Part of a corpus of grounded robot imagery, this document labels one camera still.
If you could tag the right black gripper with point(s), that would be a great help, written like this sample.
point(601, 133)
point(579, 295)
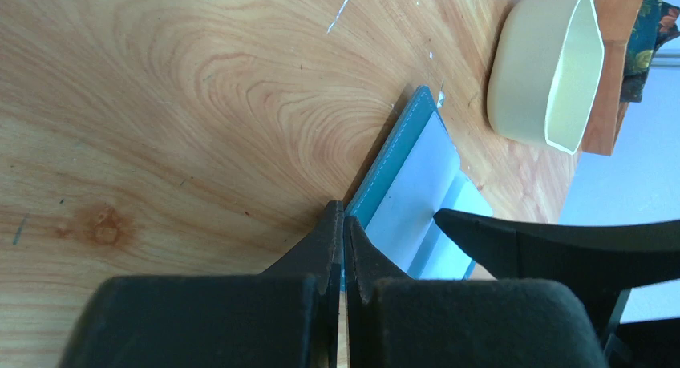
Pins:
point(591, 261)

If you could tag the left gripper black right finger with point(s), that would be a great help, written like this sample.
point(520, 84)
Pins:
point(396, 321)

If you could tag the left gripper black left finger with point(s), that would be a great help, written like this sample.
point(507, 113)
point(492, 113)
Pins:
point(286, 316)

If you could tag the blue card holder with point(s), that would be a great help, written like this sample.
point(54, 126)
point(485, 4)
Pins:
point(416, 173)

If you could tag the cream oval tray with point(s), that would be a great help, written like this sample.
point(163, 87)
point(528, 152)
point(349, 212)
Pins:
point(546, 73)

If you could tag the wooden compartment box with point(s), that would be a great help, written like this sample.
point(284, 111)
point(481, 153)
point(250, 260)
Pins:
point(615, 20)

